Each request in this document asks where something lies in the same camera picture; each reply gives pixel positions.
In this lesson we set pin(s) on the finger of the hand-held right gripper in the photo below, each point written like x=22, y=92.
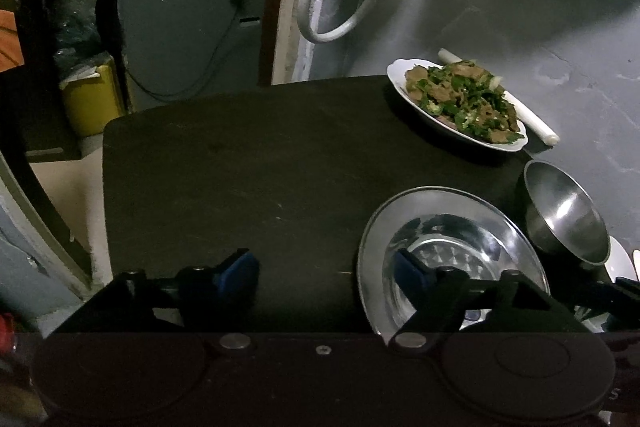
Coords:
x=617, y=294

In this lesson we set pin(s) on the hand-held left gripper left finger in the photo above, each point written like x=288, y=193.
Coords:
x=239, y=271

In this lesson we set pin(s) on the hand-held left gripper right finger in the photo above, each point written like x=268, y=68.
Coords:
x=407, y=269

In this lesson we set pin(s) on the white bowl with dark rim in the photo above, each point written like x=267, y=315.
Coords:
x=620, y=259

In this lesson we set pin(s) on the steel plate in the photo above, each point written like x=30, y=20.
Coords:
x=450, y=212

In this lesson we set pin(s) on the steel bowl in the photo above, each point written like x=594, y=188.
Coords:
x=562, y=212

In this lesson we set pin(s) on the stir-fried green vegetable dish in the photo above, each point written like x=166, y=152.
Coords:
x=460, y=102

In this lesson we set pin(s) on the white oval plate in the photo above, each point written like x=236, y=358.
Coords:
x=400, y=79

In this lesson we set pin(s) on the white paper roll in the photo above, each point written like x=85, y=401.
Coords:
x=530, y=119

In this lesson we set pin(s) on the yellow box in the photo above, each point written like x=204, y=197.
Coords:
x=92, y=102

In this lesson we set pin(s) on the grey cabinet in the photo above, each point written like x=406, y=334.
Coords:
x=190, y=17

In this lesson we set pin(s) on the crumpled clear plastic bags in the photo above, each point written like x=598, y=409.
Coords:
x=75, y=27

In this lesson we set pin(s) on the orange object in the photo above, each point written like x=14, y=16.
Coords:
x=7, y=42

